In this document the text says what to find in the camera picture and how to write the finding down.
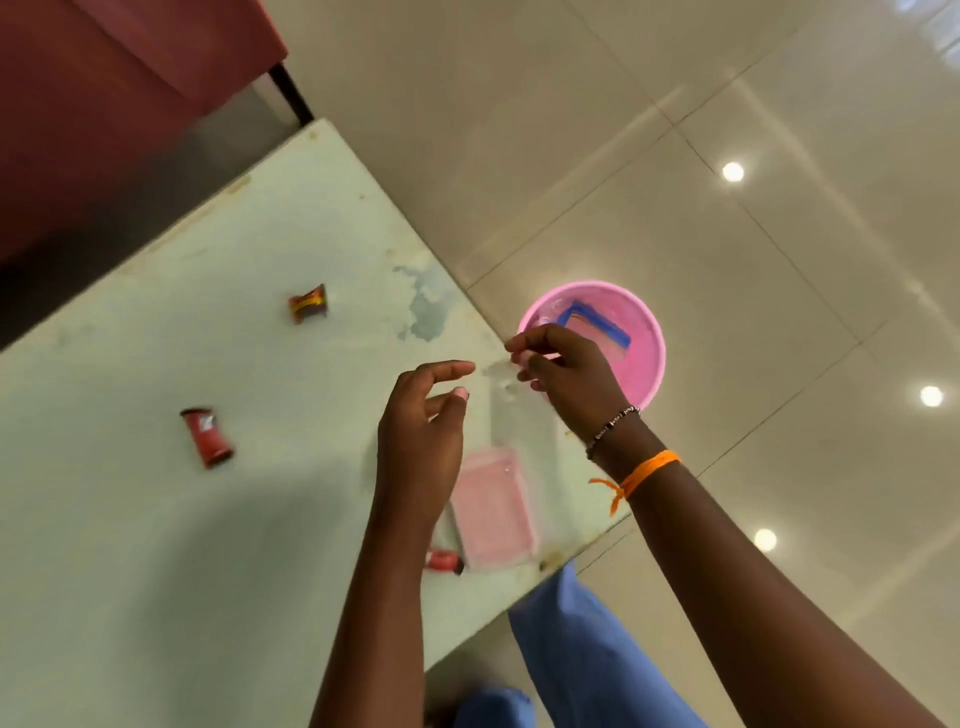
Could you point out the person's left hand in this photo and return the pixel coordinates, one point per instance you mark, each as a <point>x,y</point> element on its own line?
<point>416,450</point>

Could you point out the person's right hand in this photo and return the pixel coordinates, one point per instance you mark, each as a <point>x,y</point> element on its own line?
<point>581,382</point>

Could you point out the person's right thumb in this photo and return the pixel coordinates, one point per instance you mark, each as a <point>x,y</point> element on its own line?
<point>541,364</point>

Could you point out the person's left thumb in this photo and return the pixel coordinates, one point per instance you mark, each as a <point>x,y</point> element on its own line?
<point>450,409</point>

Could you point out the clear plastic wrapper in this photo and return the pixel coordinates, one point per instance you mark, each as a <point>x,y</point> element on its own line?
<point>517,412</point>

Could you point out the person's right forearm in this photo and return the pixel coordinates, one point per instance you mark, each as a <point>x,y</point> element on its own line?
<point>742,600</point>

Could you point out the person's left forearm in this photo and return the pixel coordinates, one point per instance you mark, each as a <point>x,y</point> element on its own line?
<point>375,622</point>

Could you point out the blue-edged packet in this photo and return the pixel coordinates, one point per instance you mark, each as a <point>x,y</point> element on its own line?
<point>596,324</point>

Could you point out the pink plastic bucket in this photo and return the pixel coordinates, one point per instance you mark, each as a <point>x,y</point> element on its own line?
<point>637,352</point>

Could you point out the pink rectangular soap tray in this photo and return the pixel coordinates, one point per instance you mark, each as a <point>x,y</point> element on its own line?
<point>495,510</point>

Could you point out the orange thread wristband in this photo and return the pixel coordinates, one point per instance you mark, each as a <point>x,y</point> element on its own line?
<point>645,472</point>

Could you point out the small red tube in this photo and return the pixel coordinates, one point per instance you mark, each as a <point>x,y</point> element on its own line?
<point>444,561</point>

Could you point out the red and yellow wrapper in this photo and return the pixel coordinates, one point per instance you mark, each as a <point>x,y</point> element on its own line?
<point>308,303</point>

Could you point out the red cylindrical wrapper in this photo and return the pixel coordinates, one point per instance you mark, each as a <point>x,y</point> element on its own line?
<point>206,437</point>

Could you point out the blue trousers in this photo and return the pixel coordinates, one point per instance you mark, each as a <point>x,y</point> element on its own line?
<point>585,660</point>

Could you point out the black metal furniture leg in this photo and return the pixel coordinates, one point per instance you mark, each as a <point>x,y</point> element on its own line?
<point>291,94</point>

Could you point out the red upholstered seat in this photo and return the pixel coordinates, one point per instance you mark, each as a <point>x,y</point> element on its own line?
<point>112,97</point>

